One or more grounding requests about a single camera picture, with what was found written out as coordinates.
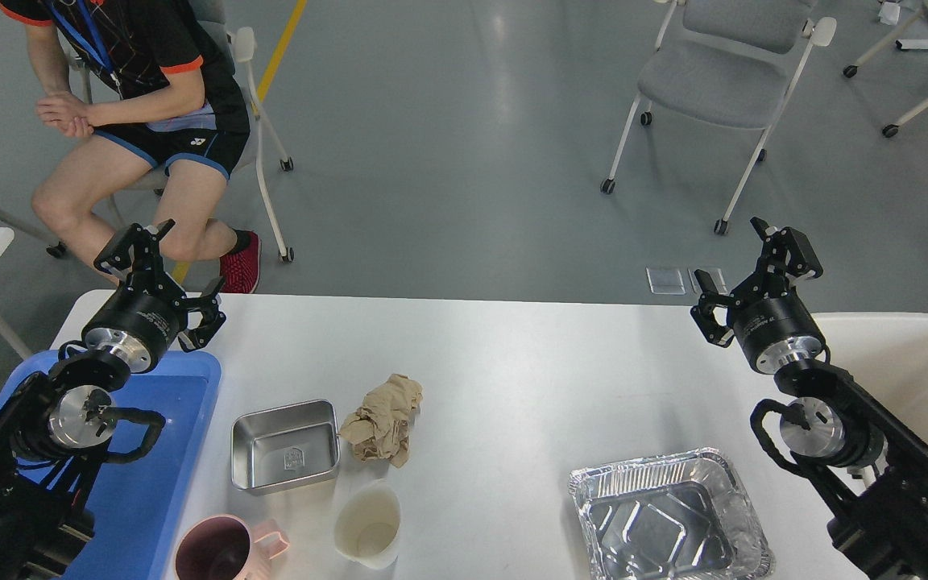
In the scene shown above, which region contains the white plastic bin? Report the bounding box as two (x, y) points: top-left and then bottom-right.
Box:
(814, 313), (928, 444)

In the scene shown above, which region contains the crumpled brown paper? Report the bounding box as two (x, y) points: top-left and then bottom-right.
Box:
(338, 374), (423, 469)

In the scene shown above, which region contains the grey chair white frame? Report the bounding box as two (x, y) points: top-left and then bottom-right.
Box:
(599, 1), (839, 235)

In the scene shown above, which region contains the white chair under person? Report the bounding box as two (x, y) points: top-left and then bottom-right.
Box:
(65, 19), (295, 263)

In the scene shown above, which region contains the seated person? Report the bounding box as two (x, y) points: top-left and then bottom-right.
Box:
(0, 1), (260, 294)

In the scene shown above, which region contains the aluminium foil tray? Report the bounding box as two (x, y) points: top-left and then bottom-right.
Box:
(568, 447), (774, 579)

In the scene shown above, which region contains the white paper cup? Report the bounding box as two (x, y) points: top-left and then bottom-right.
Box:
(333, 478), (402, 570)

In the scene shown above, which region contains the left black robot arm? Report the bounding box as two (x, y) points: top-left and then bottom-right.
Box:
(0, 219), (227, 579)

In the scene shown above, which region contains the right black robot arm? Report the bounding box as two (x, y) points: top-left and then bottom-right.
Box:
(691, 217), (928, 579)

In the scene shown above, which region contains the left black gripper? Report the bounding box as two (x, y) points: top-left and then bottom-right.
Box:
(82, 222), (227, 374)

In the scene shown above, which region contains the blue plastic tray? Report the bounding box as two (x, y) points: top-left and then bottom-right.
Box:
(0, 351), (221, 579)

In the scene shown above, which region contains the pink plastic mug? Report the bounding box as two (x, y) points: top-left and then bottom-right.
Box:
(174, 514), (288, 579)

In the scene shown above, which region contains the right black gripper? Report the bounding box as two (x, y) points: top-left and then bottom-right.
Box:
(691, 217), (826, 375)

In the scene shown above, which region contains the stainless steel rectangular tray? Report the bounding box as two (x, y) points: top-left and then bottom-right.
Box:
(230, 400), (340, 495)

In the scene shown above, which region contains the left floor outlet plate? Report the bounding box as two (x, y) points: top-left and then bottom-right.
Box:
(645, 267), (686, 295)

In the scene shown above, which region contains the floor outlet plate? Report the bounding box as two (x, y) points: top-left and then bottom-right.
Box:
(688, 267), (729, 295)
(645, 267), (686, 295)

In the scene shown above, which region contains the right floor outlet plate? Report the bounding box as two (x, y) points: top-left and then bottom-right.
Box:
(688, 267), (729, 295)

